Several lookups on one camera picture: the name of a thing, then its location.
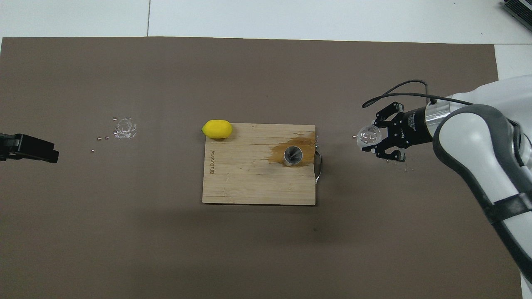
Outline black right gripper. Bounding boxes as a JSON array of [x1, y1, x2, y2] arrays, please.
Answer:
[[362, 102, 435, 162]]

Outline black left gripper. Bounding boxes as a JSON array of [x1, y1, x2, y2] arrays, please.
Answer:
[[0, 134, 59, 163]]

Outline small clear glass cup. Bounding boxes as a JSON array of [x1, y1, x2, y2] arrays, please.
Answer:
[[357, 125, 382, 151]]

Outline metal double jigger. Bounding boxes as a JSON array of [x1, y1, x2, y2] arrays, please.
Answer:
[[283, 145, 303, 167]]

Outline clear glass cup left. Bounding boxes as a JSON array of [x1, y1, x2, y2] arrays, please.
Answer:
[[113, 118, 138, 140]]

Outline brown table mat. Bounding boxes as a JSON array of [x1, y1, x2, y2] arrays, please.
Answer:
[[0, 37, 523, 299]]

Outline wooden cutting board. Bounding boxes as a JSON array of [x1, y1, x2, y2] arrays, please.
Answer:
[[202, 123, 323, 206]]

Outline yellow lemon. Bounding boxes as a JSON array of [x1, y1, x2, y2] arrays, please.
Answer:
[[202, 120, 233, 139]]

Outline grey ribbed device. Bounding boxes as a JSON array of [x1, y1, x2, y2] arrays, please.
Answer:
[[501, 0, 532, 32]]

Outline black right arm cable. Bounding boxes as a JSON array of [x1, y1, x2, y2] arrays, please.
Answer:
[[362, 80, 474, 109]]

